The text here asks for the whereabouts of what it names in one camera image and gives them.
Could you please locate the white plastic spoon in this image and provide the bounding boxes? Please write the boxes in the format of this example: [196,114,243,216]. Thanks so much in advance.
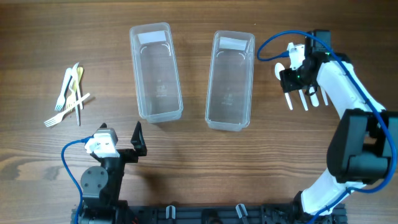
[308,87,320,107]
[298,90,308,111]
[320,88,328,106]
[274,62,294,111]

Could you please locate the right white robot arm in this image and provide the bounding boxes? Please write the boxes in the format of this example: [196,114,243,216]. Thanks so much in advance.
[275,51,397,223]

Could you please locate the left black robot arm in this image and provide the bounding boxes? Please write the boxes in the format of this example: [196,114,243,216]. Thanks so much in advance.
[71,122,147,224]

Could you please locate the left clear plastic container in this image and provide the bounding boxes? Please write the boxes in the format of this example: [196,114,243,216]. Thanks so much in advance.
[129,22,183,123]

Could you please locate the clear plastic container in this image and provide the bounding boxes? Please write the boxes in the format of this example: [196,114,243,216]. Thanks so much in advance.
[129,22,183,123]
[205,30,255,131]

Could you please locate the right clear plastic container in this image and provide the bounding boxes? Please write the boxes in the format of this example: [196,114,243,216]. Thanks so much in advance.
[205,30,255,131]

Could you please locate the yellow plastic fork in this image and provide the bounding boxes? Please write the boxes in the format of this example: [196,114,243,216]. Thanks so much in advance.
[66,67,84,110]

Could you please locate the white plastic fork crossing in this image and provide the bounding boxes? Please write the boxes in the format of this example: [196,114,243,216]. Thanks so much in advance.
[44,93,90,127]

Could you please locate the white plastic fork left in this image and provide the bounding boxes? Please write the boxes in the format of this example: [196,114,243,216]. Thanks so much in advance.
[55,68,72,111]

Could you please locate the clear plastic fork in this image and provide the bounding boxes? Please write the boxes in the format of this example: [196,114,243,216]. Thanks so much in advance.
[68,80,80,126]

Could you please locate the white plastic knife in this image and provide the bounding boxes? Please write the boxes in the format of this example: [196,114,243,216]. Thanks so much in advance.
[70,62,81,101]

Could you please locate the left blue cable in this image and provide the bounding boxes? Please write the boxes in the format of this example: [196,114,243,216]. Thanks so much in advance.
[60,137,94,224]

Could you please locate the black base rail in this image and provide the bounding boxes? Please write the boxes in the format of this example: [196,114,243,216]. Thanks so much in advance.
[70,202,346,224]

